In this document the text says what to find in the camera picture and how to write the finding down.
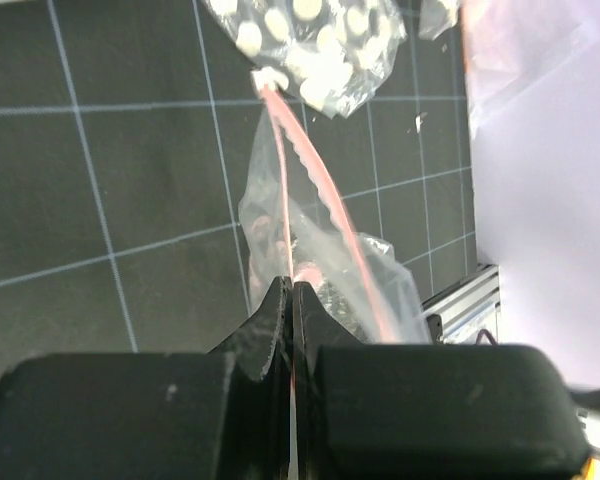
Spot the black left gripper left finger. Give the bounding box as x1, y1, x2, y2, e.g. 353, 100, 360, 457
0, 277, 292, 479

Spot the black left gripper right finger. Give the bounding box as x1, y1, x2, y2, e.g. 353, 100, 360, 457
293, 282, 591, 479

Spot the pink-zipper clear zip bag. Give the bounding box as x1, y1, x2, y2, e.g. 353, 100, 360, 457
238, 68, 431, 344

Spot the white-dotted clear zip bag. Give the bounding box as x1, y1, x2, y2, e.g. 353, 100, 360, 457
205, 1, 407, 118

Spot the aluminium frame rail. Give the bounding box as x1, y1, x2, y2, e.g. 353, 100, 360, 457
423, 265, 501, 345

